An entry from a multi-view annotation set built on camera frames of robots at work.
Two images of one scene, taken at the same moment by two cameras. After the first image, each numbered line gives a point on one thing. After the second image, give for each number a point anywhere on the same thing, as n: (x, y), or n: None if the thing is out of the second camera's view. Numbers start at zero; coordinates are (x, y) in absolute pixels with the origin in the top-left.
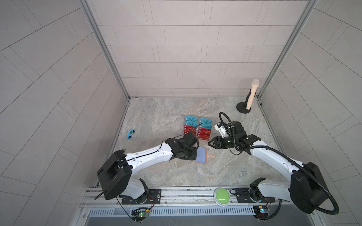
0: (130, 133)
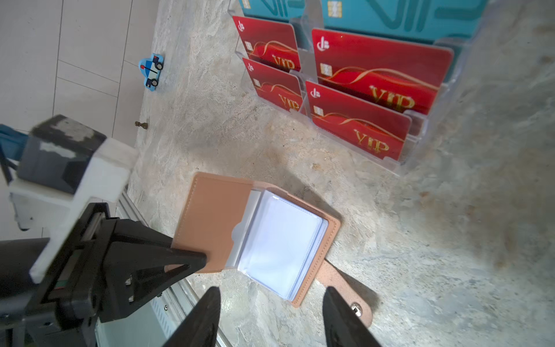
0: (151, 69)
